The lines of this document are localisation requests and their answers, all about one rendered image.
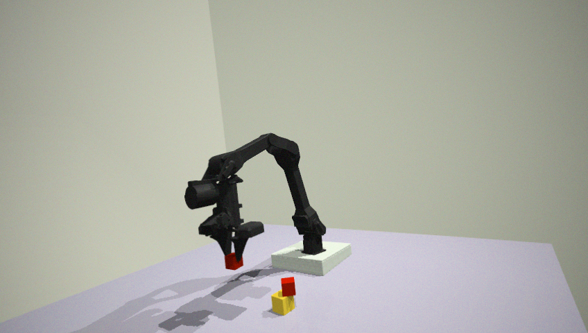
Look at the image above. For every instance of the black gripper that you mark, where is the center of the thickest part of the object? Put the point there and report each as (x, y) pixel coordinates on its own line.
(242, 232)

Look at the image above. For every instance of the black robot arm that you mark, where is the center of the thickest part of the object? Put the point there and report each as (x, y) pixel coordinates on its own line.
(206, 192)

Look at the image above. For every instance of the yellow cube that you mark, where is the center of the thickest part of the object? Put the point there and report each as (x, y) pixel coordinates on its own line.
(282, 305)

